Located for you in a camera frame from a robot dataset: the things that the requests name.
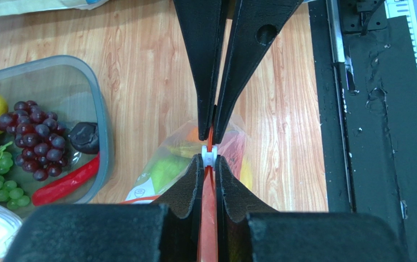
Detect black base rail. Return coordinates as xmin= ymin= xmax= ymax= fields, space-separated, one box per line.
xmin=308 ymin=1 xmax=417 ymax=261

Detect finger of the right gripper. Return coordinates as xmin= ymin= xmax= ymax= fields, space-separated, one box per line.
xmin=174 ymin=0 xmax=229 ymax=141
xmin=213 ymin=0 xmax=302 ymax=144

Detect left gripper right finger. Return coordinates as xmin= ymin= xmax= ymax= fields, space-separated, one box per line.
xmin=215 ymin=156 xmax=277 ymax=261

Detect green apple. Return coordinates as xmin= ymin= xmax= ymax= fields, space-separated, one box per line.
xmin=148 ymin=156 xmax=190 ymax=193

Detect clear orange zip top bag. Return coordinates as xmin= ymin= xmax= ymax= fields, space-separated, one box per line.
xmin=123 ymin=115 xmax=259 ymax=261

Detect dark purple grapes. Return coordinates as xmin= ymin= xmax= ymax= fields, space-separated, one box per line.
xmin=0 ymin=100 xmax=68 ymax=181

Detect red chili pepper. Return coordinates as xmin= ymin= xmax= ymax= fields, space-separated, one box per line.
xmin=31 ymin=154 xmax=100 ymax=206

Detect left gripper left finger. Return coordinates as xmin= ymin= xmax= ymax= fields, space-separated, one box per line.
xmin=156 ymin=154 xmax=205 ymax=261

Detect yellow bananas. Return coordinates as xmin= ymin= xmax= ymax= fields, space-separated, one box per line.
xmin=239 ymin=157 xmax=253 ymax=190

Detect small green grapes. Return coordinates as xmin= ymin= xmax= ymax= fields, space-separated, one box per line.
xmin=0 ymin=142 xmax=31 ymax=211

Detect watermelon slice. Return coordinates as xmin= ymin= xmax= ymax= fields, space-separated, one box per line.
xmin=218 ymin=130 xmax=247 ymax=177

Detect orange fruit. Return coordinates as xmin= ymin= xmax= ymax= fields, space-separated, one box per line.
xmin=186 ymin=127 xmax=201 ymax=143

